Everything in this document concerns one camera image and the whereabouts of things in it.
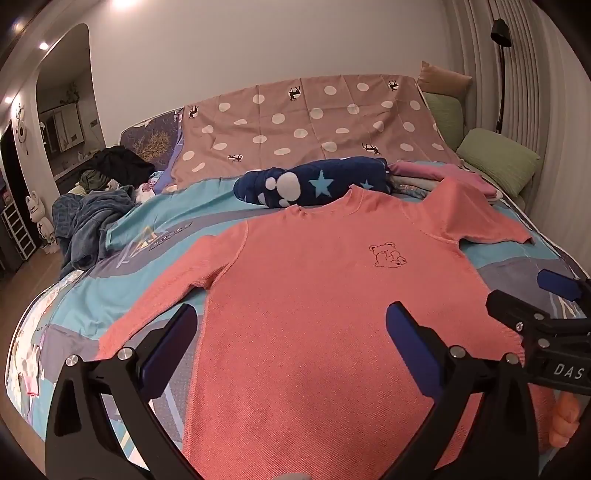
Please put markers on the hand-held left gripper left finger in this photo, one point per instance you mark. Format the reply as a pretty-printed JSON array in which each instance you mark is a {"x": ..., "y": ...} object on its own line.
[{"x": 170, "y": 344}]

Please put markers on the pink folded garment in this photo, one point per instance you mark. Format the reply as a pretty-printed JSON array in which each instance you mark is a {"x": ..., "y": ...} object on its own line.
[{"x": 434, "y": 170}]

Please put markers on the coral bear-print sweater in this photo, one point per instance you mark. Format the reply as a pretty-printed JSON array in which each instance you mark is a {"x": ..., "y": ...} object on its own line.
[{"x": 300, "y": 286}]

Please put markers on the floral folded garment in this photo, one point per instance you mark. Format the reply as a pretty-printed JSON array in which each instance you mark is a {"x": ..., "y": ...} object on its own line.
[{"x": 411, "y": 190}]

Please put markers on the white round wall ornament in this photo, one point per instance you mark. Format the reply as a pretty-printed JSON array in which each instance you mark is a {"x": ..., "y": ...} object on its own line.
[{"x": 21, "y": 131}]

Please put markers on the green pillow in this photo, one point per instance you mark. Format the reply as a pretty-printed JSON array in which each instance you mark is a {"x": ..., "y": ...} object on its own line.
[
  {"x": 443, "y": 117},
  {"x": 501, "y": 159}
]

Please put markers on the dark floral quilt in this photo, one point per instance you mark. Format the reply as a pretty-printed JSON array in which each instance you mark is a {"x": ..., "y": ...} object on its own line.
[{"x": 152, "y": 138}]

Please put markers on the teal and grey bed cover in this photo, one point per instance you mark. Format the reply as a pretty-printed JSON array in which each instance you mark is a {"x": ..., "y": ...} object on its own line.
[{"x": 157, "y": 235}]

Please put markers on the blue knitted blanket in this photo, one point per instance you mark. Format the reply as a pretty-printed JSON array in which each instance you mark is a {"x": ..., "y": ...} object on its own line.
[{"x": 85, "y": 221}]

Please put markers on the olive green cloth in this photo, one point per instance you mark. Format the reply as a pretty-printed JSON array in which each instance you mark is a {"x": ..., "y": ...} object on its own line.
[{"x": 92, "y": 180}]

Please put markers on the navy star-print fleece garment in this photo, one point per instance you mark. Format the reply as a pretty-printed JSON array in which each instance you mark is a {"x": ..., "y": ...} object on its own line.
[{"x": 332, "y": 182}]

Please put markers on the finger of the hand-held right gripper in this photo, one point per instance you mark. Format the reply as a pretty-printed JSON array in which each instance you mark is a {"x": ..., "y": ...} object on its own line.
[
  {"x": 556, "y": 280},
  {"x": 510, "y": 308}
]

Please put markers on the cream folded garment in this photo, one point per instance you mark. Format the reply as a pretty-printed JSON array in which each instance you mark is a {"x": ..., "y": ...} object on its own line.
[{"x": 411, "y": 181}]

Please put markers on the black clothes pile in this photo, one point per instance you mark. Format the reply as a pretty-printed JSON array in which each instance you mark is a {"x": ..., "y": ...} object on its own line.
[{"x": 117, "y": 161}]

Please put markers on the white grid rack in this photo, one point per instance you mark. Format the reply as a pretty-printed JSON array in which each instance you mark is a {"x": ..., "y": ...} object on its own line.
[{"x": 18, "y": 233}]

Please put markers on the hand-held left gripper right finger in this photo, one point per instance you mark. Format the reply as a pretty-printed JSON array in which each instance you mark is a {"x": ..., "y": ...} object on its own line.
[{"x": 408, "y": 344}]

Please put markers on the tan pillow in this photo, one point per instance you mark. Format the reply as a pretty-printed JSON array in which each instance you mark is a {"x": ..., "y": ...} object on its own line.
[{"x": 441, "y": 78}]

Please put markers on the person's right hand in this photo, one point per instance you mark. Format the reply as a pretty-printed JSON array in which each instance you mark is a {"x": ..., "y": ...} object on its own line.
[{"x": 567, "y": 422}]

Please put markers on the black floor lamp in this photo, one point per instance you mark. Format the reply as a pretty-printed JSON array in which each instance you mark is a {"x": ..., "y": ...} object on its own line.
[{"x": 501, "y": 32}]

